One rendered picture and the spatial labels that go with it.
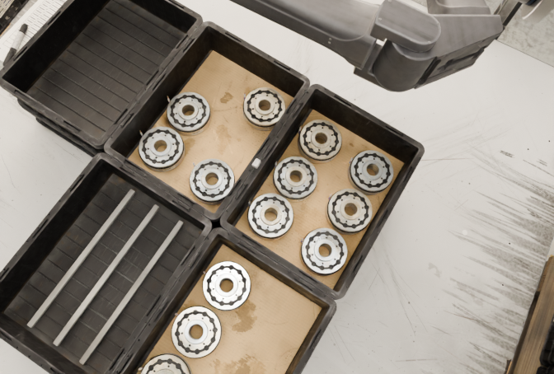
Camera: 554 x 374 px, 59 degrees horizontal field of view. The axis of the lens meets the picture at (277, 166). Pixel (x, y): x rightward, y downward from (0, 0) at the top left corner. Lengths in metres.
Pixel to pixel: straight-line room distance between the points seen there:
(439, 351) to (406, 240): 0.28
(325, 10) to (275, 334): 0.73
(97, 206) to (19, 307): 0.26
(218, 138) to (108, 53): 0.37
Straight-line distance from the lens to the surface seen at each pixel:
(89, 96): 1.29
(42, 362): 1.07
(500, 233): 1.42
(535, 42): 2.68
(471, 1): 0.62
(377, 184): 1.16
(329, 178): 1.17
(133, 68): 1.30
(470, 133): 1.47
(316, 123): 1.18
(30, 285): 1.20
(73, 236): 1.19
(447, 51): 0.57
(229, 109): 1.22
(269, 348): 1.10
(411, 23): 0.55
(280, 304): 1.11
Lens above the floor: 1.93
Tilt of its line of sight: 71 degrees down
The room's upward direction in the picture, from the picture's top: 11 degrees clockwise
